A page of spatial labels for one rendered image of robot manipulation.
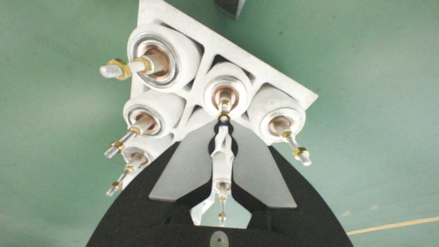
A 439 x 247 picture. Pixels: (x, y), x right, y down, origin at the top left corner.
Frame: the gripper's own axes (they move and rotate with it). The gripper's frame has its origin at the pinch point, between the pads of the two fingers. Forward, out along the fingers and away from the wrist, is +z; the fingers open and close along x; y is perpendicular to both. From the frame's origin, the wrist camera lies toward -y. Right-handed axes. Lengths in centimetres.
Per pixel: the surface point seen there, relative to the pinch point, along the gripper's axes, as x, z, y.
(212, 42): -2.7, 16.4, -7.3
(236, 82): 1.7, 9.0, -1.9
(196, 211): -10, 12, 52
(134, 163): -20.0, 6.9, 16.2
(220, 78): -0.8, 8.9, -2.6
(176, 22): -9.0, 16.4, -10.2
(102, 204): -101, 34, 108
